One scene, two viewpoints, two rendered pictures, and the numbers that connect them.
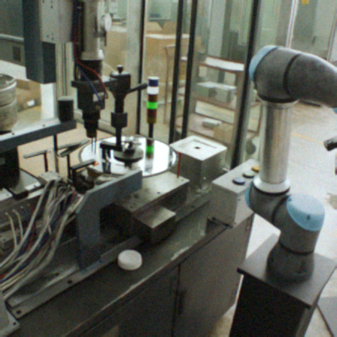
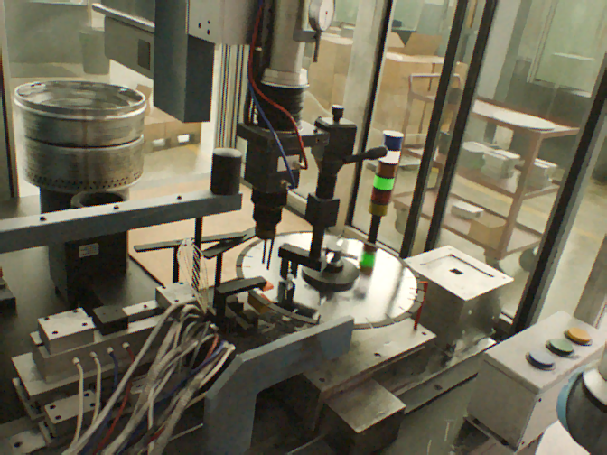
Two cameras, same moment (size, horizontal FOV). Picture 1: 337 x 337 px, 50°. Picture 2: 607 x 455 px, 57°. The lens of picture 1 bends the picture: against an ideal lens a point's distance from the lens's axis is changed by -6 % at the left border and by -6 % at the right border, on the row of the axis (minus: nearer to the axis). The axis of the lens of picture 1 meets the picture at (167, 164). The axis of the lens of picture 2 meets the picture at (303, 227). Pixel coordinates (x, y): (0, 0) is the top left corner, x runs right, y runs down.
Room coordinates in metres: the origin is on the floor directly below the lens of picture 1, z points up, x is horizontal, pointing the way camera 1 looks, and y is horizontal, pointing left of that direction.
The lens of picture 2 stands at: (0.29, 0.06, 1.45)
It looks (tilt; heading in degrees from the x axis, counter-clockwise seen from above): 24 degrees down; 9
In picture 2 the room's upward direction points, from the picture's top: 8 degrees clockwise
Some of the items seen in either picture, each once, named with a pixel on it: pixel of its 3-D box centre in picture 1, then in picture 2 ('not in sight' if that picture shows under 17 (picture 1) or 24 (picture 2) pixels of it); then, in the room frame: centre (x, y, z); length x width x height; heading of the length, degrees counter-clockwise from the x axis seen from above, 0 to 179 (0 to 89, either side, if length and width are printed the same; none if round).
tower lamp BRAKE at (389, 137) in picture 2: (153, 81); (392, 140); (1.50, 0.08, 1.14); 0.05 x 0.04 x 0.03; 52
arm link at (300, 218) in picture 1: (301, 220); not in sight; (0.90, -0.40, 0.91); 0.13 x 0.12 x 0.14; 33
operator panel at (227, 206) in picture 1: (241, 192); (539, 376); (1.22, -0.28, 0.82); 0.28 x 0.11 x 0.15; 142
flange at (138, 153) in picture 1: (128, 150); (331, 266); (1.21, 0.14, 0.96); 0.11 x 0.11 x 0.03
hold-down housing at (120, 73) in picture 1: (119, 97); (328, 168); (1.13, 0.16, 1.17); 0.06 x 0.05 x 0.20; 133
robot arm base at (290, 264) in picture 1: (293, 252); not in sight; (0.90, -0.41, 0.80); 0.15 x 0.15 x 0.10
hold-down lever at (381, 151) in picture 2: (133, 86); (359, 152); (1.14, 0.12, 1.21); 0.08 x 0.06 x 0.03; 142
